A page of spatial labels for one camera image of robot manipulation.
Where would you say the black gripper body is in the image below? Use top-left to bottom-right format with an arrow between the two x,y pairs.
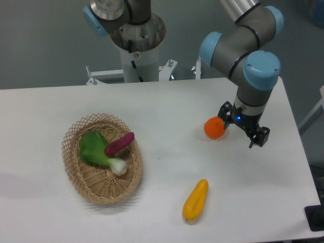
229,100 -> 265,136

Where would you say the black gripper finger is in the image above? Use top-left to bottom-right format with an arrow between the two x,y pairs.
218,101 -> 234,130
248,126 -> 270,148

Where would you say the purple sweet potato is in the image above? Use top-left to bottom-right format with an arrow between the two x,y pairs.
104,132 -> 135,157

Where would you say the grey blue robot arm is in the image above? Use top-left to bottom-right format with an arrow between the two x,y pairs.
83,1 -> 284,147

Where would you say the woven wicker basket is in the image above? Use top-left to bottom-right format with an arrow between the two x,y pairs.
62,113 -> 143,205

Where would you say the orange tangerine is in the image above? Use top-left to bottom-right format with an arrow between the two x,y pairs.
204,116 -> 225,139

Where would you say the black device at table edge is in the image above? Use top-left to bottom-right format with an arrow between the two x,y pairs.
304,205 -> 323,232

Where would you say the yellow papaya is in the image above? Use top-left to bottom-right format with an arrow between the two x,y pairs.
182,179 -> 209,222

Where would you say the green bok choy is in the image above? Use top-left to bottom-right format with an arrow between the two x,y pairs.
79,131 -> 128,176

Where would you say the white frame at right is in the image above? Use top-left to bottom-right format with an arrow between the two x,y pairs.
298,86 -> 323,136

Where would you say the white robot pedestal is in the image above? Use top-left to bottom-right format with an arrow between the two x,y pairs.
110,13 -> 166,72

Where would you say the black pedestal cable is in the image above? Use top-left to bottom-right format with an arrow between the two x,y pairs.
127,39 -> 145,83

